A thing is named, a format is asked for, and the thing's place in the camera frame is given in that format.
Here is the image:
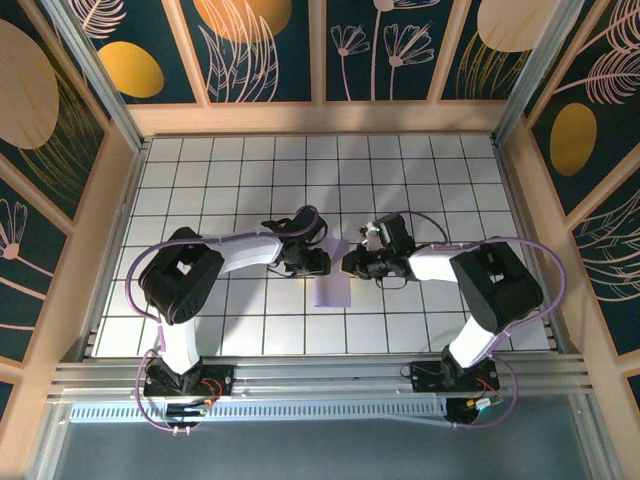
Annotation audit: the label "long aluminium mounting rail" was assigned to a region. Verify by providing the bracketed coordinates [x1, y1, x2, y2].
[47, 353, 595, 402]

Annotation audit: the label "wall panel large cream circle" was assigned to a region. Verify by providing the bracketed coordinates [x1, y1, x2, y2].
[0, 0, 110, 224]

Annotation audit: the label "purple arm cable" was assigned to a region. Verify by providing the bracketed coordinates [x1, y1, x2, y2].
[382, 209, 569, 431]
[124, 204, 326, 434]

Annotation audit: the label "wall panel cream circle yellow lines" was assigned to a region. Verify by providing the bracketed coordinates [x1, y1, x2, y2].
[438, 0, 559, 102]

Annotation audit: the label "black round cable port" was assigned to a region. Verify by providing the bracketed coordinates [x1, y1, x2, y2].
[446, 398, 490, 430]

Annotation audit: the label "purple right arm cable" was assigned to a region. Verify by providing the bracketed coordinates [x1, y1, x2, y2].
[382, 209, 569, 431]

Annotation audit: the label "wall panel white leaf outlines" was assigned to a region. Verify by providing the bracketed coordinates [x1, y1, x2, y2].
[567, 189, 640, 357]

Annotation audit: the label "wall panel yellow oval feather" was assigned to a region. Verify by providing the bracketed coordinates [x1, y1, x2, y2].
[522, 0, 640, 217]

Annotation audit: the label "wall panel with yellow oval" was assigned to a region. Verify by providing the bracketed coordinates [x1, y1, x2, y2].
[67, 0, 209, 107]

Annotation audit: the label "wall panel orange circle leaves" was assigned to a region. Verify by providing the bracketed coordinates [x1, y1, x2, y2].
[178, 0, 316, 105]

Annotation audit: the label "aluminium corner post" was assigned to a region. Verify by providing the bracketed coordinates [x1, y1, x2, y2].
[42, 0, 151, 151]
[492, 0, 584, 146]

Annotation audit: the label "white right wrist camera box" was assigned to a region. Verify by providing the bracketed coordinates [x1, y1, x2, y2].
[359, 219, 384, 249]

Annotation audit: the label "wall panel single pink flower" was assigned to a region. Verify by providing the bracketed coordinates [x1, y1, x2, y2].
[0, 154, 75, 371]

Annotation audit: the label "small dark teal wall panel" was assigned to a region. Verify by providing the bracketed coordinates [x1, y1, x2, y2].
[622, 369, 640, 426]
[0, 377, 19, 426]

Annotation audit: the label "aluminium side rail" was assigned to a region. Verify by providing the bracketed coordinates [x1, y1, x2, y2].
[492, 139, 571, 356]
[82, 139, 151, 361]

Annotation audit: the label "purple paper sheet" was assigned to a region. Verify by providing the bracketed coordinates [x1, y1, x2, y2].
[313, 237, 354, 309]

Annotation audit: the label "black connector box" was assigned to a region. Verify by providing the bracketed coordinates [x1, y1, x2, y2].
[166, 401, 210, 420]

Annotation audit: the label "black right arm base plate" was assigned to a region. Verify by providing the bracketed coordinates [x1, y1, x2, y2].
[408, 360, 501, 397]

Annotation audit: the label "grey slotted cable duct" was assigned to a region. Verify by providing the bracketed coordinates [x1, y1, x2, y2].
[68, 399, 451, 425]

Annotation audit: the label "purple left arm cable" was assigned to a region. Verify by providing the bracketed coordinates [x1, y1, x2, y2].
[124, 204, 326, 434]

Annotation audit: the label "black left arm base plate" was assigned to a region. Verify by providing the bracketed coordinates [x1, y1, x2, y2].
[143, 363, 236, 399]

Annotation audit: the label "wall panel with pink flowers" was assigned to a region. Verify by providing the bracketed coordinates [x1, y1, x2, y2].
[323, 0, 464, 104]

